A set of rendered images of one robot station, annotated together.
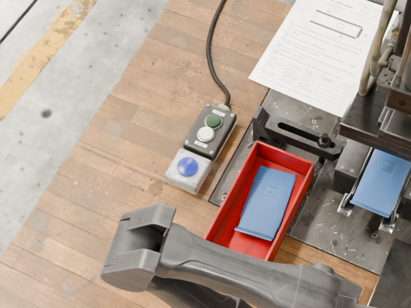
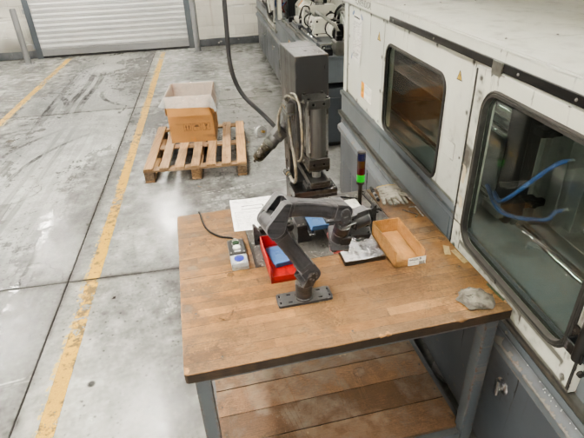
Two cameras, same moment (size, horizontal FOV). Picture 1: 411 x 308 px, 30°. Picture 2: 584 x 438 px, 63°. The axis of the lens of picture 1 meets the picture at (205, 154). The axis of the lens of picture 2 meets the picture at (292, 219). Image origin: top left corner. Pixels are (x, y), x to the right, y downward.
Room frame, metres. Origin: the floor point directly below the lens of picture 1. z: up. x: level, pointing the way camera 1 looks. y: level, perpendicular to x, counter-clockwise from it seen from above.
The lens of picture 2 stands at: (-0.55, 0.98, 2.04)
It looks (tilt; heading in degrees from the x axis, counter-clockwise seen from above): 31 degrees down; 315
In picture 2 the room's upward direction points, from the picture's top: 2 degrees counter-clockwise
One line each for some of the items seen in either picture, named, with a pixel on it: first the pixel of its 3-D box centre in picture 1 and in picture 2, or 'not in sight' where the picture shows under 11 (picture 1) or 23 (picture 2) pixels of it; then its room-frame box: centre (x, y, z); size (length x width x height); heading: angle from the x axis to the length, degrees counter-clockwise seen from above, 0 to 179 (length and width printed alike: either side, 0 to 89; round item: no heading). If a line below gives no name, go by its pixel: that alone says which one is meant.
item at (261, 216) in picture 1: (265, 201); (279, 254); (0.60, -0.10, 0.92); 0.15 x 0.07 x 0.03; 153
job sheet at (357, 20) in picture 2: not in sight; (356, 37); (1.49, -1.77, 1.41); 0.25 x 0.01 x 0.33; 143
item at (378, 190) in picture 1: (383, 177); (315, 218); (0.58, -0.31, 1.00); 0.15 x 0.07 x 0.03; 147
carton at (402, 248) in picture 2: not in sight; (397, 242); (0.28, -0.47, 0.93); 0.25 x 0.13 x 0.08; 147
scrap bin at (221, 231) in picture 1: (257, 212); (280, 256); (0.58, -0.08, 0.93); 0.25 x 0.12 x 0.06; 147
